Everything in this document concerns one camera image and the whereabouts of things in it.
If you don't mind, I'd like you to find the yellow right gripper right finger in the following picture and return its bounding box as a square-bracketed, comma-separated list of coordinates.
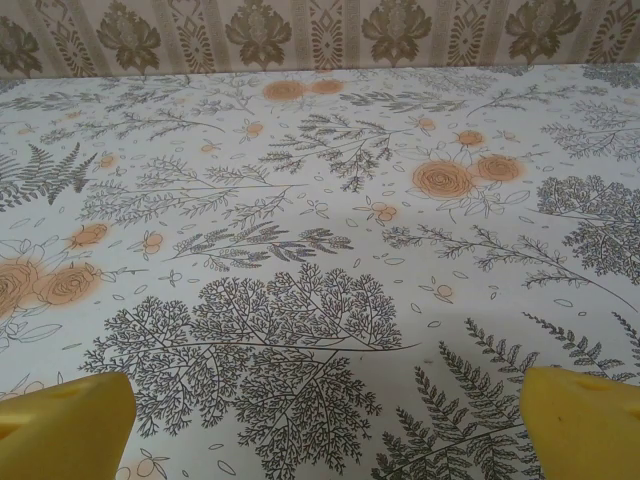
[519, 366, 640, 480]

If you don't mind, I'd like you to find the floral patterned tablecloth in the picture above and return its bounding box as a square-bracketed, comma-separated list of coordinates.
[0, 62, 640, 480]

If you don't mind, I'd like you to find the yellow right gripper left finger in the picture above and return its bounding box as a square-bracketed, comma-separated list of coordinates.
[0, 373, 138, 480]

